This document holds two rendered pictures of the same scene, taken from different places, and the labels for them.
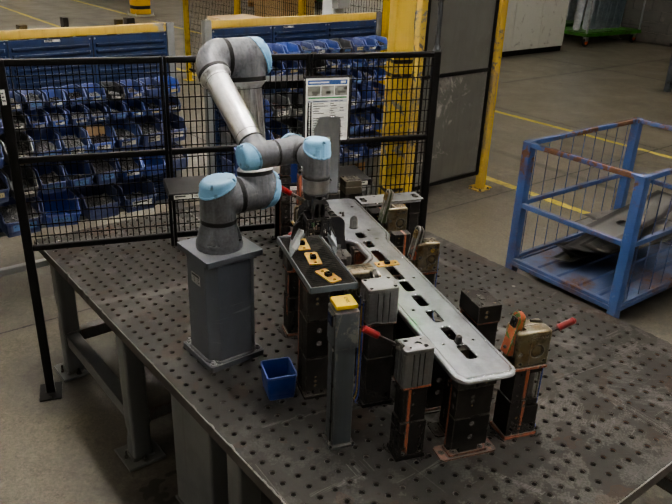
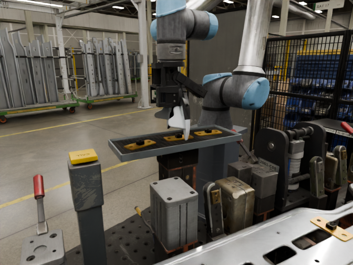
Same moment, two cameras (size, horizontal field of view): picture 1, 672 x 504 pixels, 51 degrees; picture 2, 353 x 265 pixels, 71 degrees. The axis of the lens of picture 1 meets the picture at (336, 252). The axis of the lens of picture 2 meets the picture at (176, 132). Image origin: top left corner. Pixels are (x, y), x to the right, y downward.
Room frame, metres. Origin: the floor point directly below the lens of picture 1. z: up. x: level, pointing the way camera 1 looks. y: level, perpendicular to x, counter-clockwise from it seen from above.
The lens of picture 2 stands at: (1.80, -0.62, 1.38)
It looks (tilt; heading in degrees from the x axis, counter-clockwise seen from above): 16 degrees down; 82
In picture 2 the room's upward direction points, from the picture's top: straight up
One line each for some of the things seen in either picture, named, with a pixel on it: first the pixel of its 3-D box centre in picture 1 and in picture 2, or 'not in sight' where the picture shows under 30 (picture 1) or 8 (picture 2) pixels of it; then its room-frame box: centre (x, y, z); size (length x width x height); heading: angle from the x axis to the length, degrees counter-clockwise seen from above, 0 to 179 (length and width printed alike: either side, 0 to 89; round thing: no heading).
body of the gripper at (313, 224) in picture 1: (316, 213); (168, 84); (1.87, 0.06, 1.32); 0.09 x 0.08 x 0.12; 15
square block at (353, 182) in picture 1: (349, 216); not in sight; (2.96, -0.05, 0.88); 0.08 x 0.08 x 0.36; 19
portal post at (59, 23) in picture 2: not in sight; (64, 54); (-1.37, 11.10, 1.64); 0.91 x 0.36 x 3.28; 129
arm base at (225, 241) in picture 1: (219, 231); (215, 116); (2.11, 0.38, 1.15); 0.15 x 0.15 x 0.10
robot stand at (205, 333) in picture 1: (221, 299); (213, 170); (2.11, 0.38, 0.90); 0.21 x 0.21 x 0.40; 39
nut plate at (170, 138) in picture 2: (313, 257); (178, 136); (1.90, 0.07, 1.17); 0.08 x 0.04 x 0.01; 15
